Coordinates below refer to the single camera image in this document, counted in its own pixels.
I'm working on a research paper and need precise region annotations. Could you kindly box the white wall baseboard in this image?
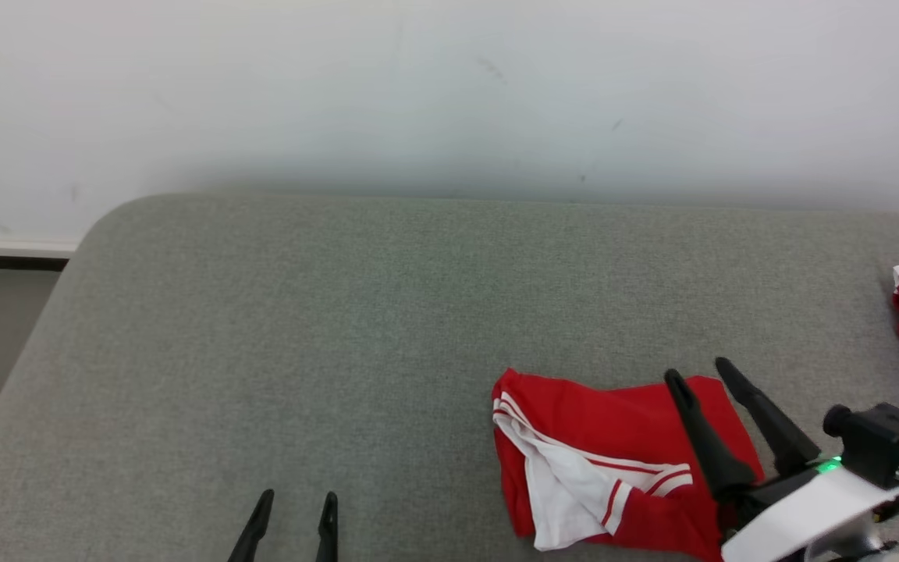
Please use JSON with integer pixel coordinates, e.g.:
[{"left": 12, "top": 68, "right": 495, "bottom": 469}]
[{"left": 0, "top": 234, "right": 80, "bottom": 271}]

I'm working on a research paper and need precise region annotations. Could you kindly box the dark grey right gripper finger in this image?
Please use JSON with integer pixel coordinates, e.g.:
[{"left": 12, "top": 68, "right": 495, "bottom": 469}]
[
  {"left": 664, "top": 368, "right": 759, "bottom": 500},
  {"left": 715, "top": 357, "right": 821, "bottom": 475}
]

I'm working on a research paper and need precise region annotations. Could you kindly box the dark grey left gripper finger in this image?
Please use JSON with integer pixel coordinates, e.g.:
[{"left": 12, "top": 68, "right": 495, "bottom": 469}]
[
  {"left": 315, "top": 491, "right": 339, "bottom": 562},
  {"left": 227, "top": 489, "right": 275, "bottom": 562}
]

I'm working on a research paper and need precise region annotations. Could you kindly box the red and white striped jersey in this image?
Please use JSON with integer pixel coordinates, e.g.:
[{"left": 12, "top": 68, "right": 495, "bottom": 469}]
[{"left": 491, "top": 368, "right": 766, "bottom": 562}]

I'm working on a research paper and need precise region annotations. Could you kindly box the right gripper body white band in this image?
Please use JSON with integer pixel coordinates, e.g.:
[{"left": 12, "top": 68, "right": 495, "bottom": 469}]
[{"left": 721, "top": 459, "right": 899, "bottom": 562}]

